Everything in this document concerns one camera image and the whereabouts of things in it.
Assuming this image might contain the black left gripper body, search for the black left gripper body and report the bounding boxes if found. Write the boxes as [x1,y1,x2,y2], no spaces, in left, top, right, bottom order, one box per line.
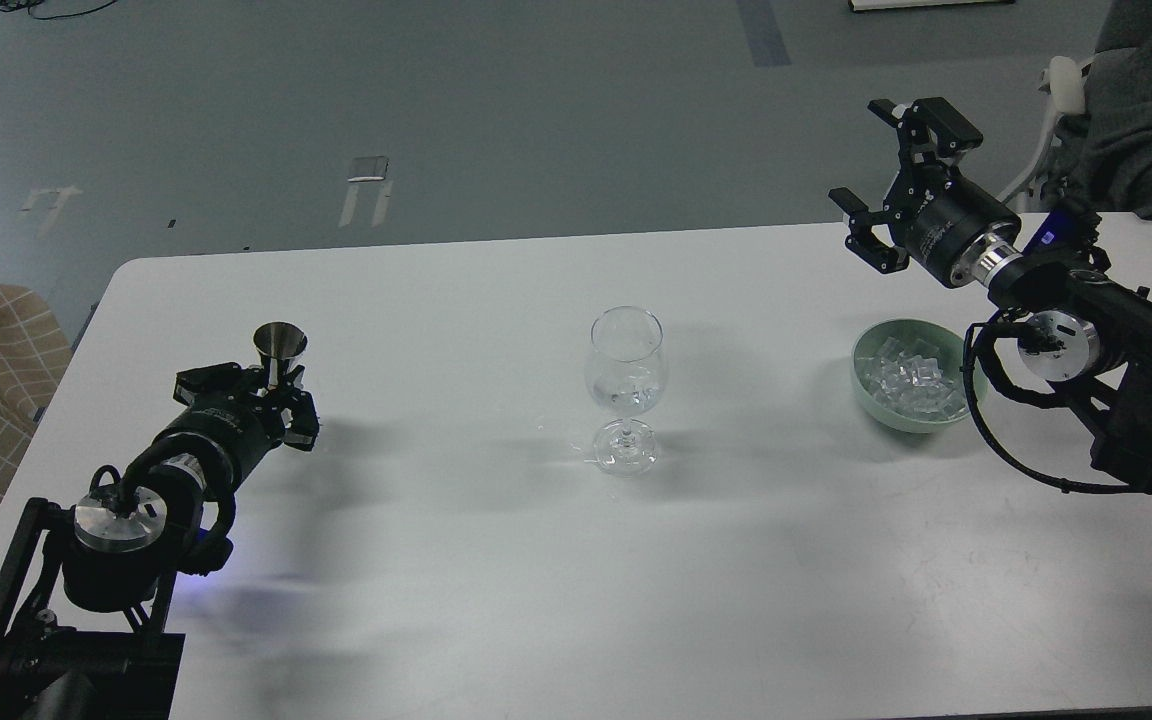
[147,389,282,498]

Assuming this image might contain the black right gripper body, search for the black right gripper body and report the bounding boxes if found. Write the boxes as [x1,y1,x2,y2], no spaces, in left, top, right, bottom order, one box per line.
[884,170,1020,288]

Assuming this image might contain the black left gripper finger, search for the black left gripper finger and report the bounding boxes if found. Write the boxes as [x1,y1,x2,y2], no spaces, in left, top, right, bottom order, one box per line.
[174,363,262,406]
[271,367,321,452]

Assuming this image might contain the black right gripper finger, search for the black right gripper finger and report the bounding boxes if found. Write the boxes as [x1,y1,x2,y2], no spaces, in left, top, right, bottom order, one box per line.
[828,187,910,274]
[867,97,984,196]

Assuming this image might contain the steel cocktail jigger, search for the steel cocktail jigger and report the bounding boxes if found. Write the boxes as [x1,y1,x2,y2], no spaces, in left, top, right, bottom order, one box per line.
[252,323,308,392]

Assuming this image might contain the clear ice cubes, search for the clear ice cubes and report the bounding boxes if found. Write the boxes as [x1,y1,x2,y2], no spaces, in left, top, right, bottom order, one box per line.
[858,336,967,420]

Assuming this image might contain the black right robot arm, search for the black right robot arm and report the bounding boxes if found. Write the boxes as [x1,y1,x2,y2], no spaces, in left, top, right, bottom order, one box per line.
[828,97,1152,495]

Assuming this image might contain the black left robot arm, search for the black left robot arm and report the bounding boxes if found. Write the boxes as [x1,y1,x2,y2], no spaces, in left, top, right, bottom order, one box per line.
[0,359,320,719]

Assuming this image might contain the clear wine glass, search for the clear wine glass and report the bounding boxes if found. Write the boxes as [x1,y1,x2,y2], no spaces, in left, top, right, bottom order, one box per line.
[584,305,668,477]

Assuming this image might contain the white office chair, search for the white office chair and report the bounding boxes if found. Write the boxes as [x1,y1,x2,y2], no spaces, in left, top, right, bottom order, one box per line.
[996,55,1096,213]

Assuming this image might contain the green bowl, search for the green bowl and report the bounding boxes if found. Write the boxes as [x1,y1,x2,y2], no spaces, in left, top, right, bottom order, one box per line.
[849,318,987,434]

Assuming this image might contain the person in dark clothes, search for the person in dark clothes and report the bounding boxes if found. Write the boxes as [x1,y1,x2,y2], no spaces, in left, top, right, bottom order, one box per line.
[1066,1,1152,220]

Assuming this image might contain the silver floor plate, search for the silver floor plate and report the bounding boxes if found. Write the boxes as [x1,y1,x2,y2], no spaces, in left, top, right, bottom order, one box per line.
[346,156,389,184]

